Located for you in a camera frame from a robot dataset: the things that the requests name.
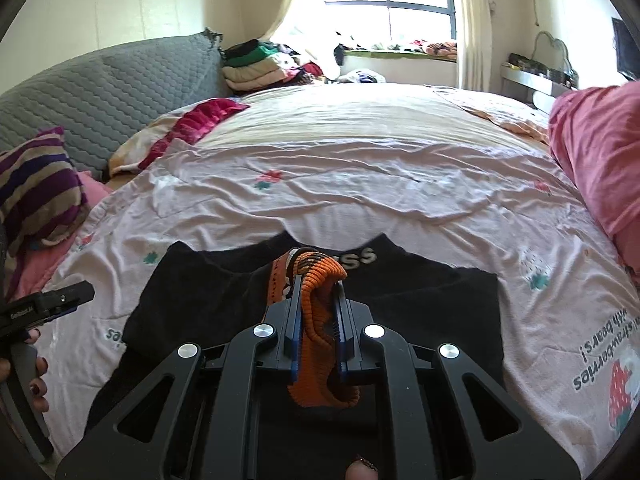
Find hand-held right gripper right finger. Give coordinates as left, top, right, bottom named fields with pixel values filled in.
left=332, top=280, right=583, bottom=480

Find red and yellow blanket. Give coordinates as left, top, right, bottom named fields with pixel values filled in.
left=107, top=97, right=251, bottom=177

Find white desk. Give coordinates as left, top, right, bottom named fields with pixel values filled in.
left=500, top=52, right=581, bottom=111

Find pink printed bear quilt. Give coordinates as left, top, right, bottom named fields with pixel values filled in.
left=40, top=82, right=640, bottom=480

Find cream curtain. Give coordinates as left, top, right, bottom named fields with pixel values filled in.
left=262, top=0, right=321, bottom=51
left=452, top=0, right=501, bottom=92

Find pile of colourful cloths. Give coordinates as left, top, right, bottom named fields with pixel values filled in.
left=390, top=39, right=458, bottom=61

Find pink duvet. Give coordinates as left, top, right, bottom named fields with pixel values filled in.
left=547, top=80, right=640, bottom=286

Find black monitor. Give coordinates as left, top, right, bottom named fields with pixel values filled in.
left=612, top=17, right=640, bottom=81

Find person's left hand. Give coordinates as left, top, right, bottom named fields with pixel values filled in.
left=22, top=327, right=51, bottom=413

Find person's right hand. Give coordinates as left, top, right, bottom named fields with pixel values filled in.
left=344, top=455, right=382, bottom=480

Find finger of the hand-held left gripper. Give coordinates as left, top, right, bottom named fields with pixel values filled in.
left=36, top=281, right=96, bottom=318

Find black sweater with orange cuffs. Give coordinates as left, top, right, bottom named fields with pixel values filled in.
left=85, top=232, right=506, bottom=463

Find pile of folded clothes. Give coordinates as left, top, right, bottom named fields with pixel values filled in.
left=220, top=39, right=326, bottom=93

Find grey quilted headboard cushion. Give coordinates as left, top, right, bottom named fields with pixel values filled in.
left=0, top=30, right=233, bottom=181

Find green windowsill cushion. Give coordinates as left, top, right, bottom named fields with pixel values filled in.
left=345, top=49, right=458, bottom=64

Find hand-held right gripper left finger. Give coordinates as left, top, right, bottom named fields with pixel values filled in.
left=55, top=275, right=306, bottom=480

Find black and white plush toy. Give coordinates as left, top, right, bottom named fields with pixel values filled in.
left=330, top=30, right=362, bottom=68

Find black and white garment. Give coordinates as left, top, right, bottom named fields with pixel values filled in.
left=337, top=67, right=387, bottom=86

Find peach patterned cloth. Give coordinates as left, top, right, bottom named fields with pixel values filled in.
left=450, top=89, right=551, bottom=146

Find heart-shaped mirror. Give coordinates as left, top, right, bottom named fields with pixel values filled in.
left=534, top=30, right=573, bottom=73

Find purple striped pillow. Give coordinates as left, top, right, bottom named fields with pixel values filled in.
left=0, top=127, right=91, bottom=256

